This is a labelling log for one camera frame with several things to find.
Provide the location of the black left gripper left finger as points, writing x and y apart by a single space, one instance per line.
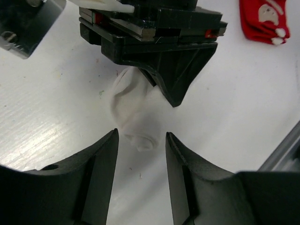
73 191

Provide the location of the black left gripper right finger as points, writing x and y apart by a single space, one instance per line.
202 193

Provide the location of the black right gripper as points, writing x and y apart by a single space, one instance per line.
171 67

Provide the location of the plain white sock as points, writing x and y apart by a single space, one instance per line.
138 109

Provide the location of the aluminium frame rail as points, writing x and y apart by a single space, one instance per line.
286 157

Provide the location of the red patterned sock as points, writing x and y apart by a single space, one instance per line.
264 21

